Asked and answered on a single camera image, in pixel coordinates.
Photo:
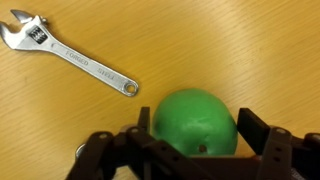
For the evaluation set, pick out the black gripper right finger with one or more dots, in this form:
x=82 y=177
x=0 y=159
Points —
x=253 y=129

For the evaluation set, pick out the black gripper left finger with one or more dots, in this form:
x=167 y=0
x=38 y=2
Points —
x=143 y=123

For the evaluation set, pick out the green plush toy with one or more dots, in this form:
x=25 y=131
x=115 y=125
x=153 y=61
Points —
x=195 y=122

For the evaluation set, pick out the silver adjustable wrench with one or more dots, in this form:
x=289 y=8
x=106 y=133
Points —
x=34 y=36

